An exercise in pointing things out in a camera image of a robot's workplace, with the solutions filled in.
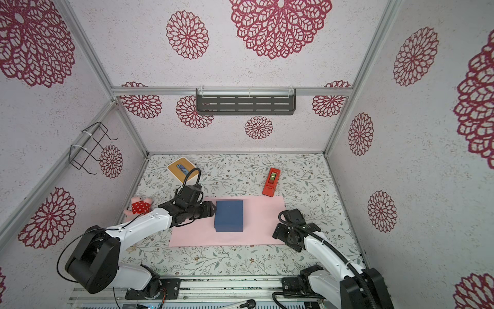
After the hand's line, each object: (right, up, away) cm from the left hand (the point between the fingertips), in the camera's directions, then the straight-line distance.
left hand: (212, 210), depth 89 cm
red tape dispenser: (+29, +12, +12) cm, 34 cm away
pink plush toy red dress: (-35, +2, +1) cm, 35 cm away
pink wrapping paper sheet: (+23, -5, +7) cm, 24 cm away
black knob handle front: (+17, -31, -19) cm, 40 cm away
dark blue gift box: (+8, -3, +1) cm, 9 cm away
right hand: (+31, -11, -2) cm, 33 cm away
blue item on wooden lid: (-19, +19, +19) cm, 33 cm away
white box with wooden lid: (-22, +17, +15) cm, 32 cm away
